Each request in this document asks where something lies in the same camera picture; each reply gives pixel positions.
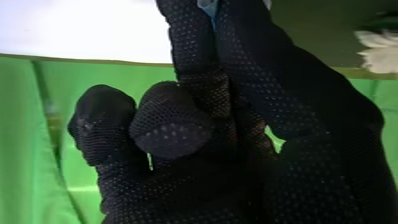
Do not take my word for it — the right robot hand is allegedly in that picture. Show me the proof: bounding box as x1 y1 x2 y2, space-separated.
66 0 398 224

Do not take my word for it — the white flower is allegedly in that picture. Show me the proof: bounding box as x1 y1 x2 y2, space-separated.
354 28 398 75

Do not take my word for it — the dark mat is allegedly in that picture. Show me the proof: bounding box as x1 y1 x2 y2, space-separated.
268 0 398 70

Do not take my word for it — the white sheet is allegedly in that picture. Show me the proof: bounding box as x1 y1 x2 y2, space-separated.
0 0 203 65

